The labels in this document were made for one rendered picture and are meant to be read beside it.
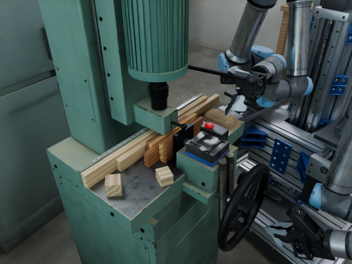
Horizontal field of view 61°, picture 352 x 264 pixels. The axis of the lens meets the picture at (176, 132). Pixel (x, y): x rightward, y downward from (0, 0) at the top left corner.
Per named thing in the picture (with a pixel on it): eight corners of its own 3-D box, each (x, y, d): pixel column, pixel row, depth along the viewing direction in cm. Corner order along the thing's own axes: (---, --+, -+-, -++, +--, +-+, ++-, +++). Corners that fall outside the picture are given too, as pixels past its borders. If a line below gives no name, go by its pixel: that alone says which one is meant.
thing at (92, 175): (87, 189, 85) (84, 176, 82) (83, 186, 86) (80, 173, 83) (207, 107, 123) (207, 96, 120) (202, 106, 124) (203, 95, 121)
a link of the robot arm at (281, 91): (286, 106, 117) (292, 80, 111) (261, 110, 115) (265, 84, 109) (276, 97, 124) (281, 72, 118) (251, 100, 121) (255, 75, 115)
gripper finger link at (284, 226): (269, 240, 101) (295, 244, 94) (263, 225, 100) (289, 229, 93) (273, 233, 103) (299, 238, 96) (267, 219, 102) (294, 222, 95)
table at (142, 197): (158, 256, 74) (157, 242, 71) (83, 198, 90) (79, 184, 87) (265, 143, 113) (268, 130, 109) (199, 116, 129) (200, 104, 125)
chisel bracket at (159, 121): (164, 140, 96) (164, 117, 91) (133, 124, 103) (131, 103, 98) (178, 130, 101) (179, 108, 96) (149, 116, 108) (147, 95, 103)
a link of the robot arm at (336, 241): (342, 243, 78) (350, 223, 84) (324, 240, 82) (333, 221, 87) (349, 266, 80) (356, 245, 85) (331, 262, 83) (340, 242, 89)
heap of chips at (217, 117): (230, 132, 108) (231, 123, 106) (198, 119, 116) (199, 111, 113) (242, 121, 114) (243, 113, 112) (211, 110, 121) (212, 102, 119)
